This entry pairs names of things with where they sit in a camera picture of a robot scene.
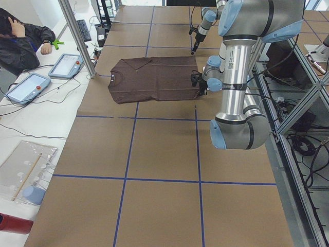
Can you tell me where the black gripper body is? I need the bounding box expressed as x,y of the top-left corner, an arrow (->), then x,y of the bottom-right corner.
195,33 -> 205,43
199,80 -> 208,92

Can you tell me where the dark brown t-shirt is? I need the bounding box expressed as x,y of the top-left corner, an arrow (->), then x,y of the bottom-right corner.
108,57 -> 200,104

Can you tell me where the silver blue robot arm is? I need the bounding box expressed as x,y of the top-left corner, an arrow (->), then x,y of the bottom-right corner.
189,1 -> 227,55
198,1 -> 304,149

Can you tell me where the black box with label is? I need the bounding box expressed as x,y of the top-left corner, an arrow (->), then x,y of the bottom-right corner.
96,26 -> 106,47

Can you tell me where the black keyboard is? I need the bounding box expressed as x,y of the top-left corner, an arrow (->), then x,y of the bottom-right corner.
76,20 -> 92,42

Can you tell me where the teach pendant tablet far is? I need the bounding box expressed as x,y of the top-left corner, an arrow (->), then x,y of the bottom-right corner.
48,54 -> 83,79

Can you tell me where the teach pendant tablet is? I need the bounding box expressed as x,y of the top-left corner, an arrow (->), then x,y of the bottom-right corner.
5,73 -> 51,105
48,54 -> 83,79

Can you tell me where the green plastic toy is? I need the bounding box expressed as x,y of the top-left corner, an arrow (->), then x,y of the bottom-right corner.
52,39 -> 65,50

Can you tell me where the teach pendant tablet near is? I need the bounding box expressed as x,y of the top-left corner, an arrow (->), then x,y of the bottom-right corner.
5,73 -> 51,105

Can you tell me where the seated person in black jacket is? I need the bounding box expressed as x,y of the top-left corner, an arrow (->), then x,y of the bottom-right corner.
1,8 -> 56,76

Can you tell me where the wooden stick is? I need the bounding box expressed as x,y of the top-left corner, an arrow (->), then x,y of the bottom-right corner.
11,153 -> 42,201

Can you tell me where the blue plastic cap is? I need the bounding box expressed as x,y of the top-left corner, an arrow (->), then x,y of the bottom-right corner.
23,186 -> 46,205

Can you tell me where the clear plastic bag sheet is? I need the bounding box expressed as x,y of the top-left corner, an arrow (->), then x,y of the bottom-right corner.
1,141 -> 57,205

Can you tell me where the red cylinder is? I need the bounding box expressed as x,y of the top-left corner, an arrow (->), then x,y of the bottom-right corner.
1,213 -> 33,234

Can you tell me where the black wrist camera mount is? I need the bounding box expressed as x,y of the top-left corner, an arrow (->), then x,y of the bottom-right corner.
191,74 -> 201,87
189,27 -> 198,36

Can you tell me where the aluminium frame rack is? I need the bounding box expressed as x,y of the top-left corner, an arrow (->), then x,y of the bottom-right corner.
249,33 -> 328,246

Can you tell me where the aluminium frame post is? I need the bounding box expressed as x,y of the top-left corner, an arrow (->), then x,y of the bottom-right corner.
58,0 -> 96,78

